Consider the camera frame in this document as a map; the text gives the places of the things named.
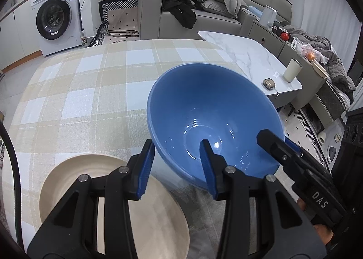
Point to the white marble side table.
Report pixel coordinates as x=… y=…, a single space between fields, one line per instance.
x=249 y=55

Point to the cream round plate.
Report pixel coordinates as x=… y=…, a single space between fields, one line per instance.
x=158 y=219

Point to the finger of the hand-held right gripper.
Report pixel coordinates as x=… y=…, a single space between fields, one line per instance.
x=272 y=143
x=293 y=145

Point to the grey sideboard cabinet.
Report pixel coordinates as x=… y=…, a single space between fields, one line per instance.
x=256 y=35

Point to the red round object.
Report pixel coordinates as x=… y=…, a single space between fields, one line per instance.
x=285 y=35

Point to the small dark bottle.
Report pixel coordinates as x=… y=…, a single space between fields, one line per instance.
x=83 y=38

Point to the cream tumbler cup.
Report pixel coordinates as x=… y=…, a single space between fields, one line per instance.
x=292 y=72

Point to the grey sofa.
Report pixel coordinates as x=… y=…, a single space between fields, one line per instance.
x=218 y=24

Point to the black box with round holes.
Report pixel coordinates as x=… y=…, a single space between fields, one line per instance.
x=351 y=134

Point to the white humidifier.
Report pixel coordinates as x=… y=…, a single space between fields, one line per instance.
x=268 y=18

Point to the blue bowl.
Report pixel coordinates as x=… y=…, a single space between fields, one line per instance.
x=204 y=100

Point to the black and white floor rug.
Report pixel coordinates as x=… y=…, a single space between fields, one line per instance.
x=306 y=131

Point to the grey blanket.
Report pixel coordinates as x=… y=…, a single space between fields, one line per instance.
x=334 y=63

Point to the person's right hand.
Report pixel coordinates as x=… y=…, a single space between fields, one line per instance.
x=324 y=235

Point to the patterned mat with striped border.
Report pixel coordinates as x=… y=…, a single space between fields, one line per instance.
x=124 y=21

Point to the small grey case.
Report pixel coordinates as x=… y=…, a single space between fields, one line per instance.
x=268 y=82

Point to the black jacket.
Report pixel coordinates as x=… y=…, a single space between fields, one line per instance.
x=181 y=9

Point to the white lower kitchen cabinets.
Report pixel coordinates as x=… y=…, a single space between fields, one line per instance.
x=19 y=35

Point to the plastic bag of oranges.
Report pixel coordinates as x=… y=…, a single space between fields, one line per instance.
x=310 y=55

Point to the white washing machine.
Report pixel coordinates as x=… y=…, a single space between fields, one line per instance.
x=52 y=19

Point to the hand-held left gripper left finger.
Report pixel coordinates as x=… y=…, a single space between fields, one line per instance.
x=146 y=168

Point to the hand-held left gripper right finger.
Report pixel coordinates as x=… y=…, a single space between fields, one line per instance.
x=207 y=168

